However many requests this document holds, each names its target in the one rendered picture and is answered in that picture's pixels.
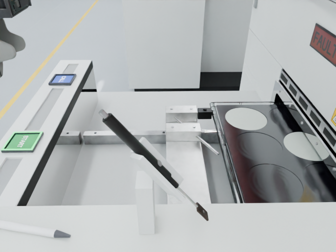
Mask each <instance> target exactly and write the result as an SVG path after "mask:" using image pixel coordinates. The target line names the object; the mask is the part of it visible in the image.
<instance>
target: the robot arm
mask: <svg viewBox="0 0 336 252"><path fill-rule="evenodd" d="M29 6H32V3H31V0H0V78H1V77H2V76H3V62H4V61H8V60H11V59H14V58H15V57H16V55H17V52H19V51H22V50H24V49H25V47H26V43H25V40H24V39H23V37H21V36H19V35H17V34H15V33H12V32H10V31H9V30H8V29H7V26H6V23H5V21H4V19H3V18H13V17H15V16H16V15H18V14H19V13H21V12H22V11H24V10H26V9H27V8H28V7H29Z"/></svg>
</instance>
